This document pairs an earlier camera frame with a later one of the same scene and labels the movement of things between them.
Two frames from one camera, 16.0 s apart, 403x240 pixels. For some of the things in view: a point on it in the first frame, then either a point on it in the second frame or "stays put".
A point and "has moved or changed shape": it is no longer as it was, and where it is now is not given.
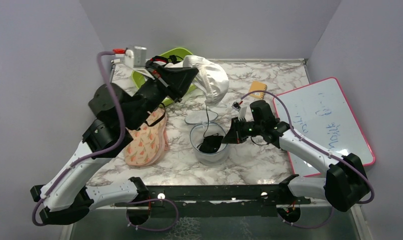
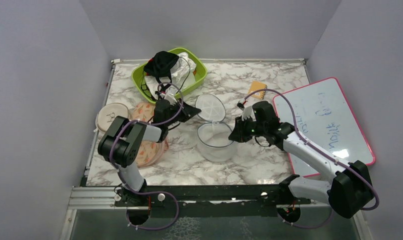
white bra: (212, 79) has moved or changed shape
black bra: (211, 143) has moved or changed shape
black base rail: (168, 201) stays put
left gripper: (177, 79) -> (188, 111)
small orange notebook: (256, 85) stays put
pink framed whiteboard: (322, 113) stays put
